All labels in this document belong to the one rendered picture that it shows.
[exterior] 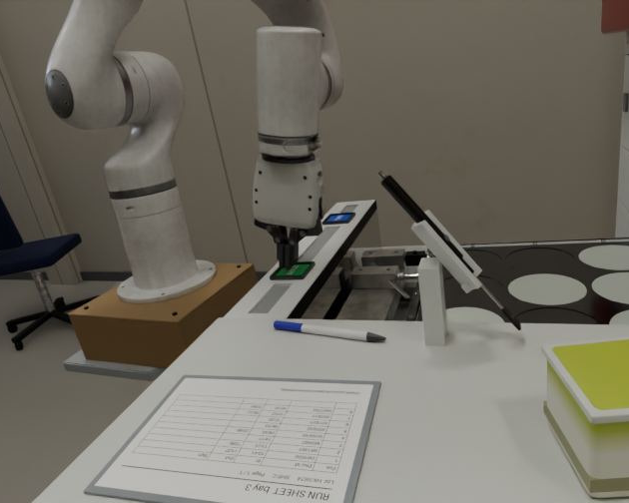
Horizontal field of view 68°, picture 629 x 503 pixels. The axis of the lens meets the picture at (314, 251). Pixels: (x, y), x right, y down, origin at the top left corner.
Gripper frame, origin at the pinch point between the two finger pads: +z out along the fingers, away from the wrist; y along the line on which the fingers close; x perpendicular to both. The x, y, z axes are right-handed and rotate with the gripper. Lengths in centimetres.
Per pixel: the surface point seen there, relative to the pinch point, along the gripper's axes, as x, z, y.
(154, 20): -202, -41, 169
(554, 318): 2.5, 1.5, -37.7
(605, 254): -18, -1, -47
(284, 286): 4.3, 3.4, -1.2
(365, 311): -2.1, 8.8, -12.5
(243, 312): 12.9, 3.5, 1.2
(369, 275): -10.3, 6.6, -11.1
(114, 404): -69, 126, 114
